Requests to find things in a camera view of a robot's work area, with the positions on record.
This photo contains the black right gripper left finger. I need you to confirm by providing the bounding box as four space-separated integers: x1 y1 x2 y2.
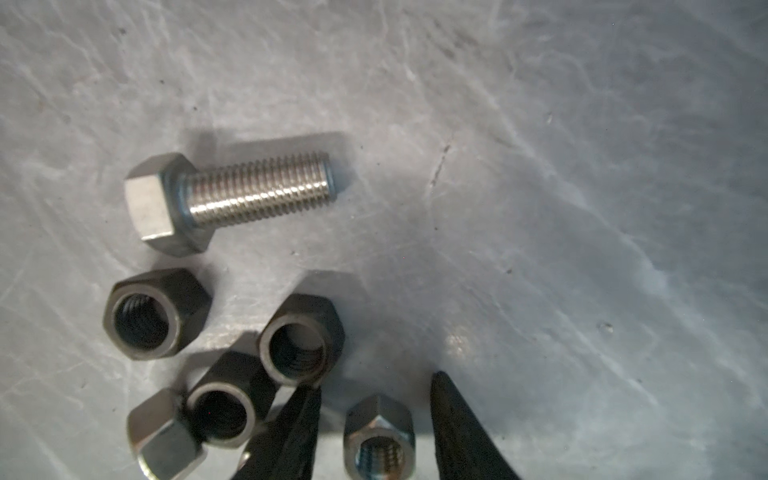
232 386 322 479

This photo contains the silver hex nut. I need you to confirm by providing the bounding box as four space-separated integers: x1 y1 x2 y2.
343 394 416 479
126 388 206 479

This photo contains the black hex nut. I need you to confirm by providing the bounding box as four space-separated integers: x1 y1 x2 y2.
186 351 278 449
256 293 345 388
103 268 213 361

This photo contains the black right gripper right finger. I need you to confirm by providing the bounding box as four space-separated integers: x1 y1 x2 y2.
430 371 521 480

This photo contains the small silver hex bolt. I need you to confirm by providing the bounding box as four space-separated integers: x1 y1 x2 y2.
124 152 336 258

